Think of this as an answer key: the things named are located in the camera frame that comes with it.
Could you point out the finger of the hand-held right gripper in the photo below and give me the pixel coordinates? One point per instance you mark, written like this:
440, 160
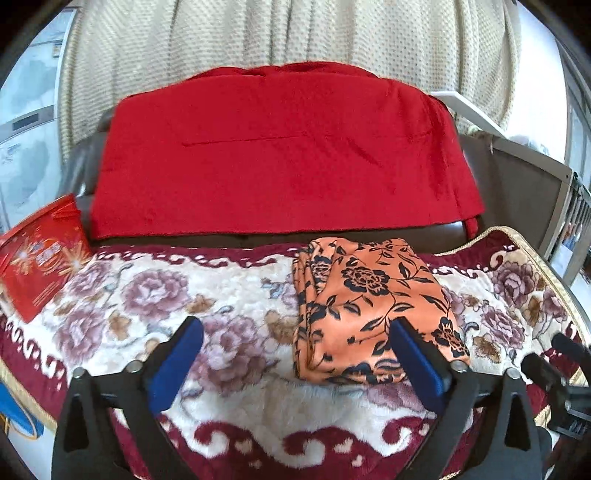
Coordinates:
542, 371
572, 348

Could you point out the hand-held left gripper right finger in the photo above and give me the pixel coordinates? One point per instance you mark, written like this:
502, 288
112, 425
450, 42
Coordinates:
415, 364

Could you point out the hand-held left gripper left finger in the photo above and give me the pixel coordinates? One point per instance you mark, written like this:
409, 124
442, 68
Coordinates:
178, 364

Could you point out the orange floral garment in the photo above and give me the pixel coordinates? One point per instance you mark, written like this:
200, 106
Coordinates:
369, 295

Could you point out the floral plush blanket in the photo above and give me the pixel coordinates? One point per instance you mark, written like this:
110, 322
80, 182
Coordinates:
161, 286

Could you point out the red gift box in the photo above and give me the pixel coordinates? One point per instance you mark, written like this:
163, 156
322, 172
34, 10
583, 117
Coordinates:
41, 258

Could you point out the dark leather sofa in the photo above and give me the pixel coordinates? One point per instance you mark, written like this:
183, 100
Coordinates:
508, 184

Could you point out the red cloth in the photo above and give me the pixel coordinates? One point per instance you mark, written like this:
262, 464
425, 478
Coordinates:
277, 161

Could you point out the white refrigerator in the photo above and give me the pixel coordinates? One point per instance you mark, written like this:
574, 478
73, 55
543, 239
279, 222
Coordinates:
27, 138

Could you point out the beige curtain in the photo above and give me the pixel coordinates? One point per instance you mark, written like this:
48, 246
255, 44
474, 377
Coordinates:
277, 32

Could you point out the white railed frame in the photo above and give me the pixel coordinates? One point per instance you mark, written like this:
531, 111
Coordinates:
466, 110

